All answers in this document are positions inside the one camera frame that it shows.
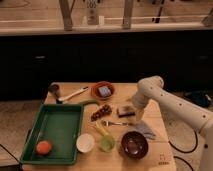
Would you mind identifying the green cup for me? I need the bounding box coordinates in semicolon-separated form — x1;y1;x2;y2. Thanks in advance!
100;135;115;152

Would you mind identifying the dark blue object on floor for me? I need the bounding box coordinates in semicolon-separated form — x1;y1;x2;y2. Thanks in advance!
184;91;212;108

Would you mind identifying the green bean toy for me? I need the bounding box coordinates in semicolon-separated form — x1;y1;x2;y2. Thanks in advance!
79;99;100;106

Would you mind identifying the green plastic tray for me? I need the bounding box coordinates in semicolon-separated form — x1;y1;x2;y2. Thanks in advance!
20;104;84;165

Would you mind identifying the white small bowl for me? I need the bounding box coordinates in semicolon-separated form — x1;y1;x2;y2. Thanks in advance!
76;133;95;153

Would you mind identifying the blue sponge block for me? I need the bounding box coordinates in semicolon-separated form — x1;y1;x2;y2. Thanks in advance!
98;86;111;97

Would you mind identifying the blue grey cloth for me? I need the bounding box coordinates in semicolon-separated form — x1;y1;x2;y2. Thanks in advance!
129;120;156;140

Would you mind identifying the orange ball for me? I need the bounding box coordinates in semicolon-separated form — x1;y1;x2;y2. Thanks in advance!
36;140;52;155

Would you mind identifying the yellow banana toy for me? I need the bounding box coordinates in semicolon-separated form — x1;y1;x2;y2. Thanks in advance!
95;122;109;136

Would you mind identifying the orange bowl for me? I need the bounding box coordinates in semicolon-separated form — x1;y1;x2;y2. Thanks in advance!
91;81;115;100

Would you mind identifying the metal fork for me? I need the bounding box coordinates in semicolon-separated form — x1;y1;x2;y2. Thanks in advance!
101;120;131;126

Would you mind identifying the chalkboard eraser block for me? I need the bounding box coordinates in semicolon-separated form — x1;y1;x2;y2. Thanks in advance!
117;106;135;118

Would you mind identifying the purple bowl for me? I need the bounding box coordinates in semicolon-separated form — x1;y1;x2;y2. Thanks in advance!
121;131;149;159

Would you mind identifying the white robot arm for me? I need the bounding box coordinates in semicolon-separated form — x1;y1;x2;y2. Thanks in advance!
132;76;213;171

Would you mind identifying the bunch of dark grapes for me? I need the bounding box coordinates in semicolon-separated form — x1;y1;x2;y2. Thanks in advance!
91;105;112;121

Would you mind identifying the black power cable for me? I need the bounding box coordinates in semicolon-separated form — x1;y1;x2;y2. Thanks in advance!
168;133;201;171

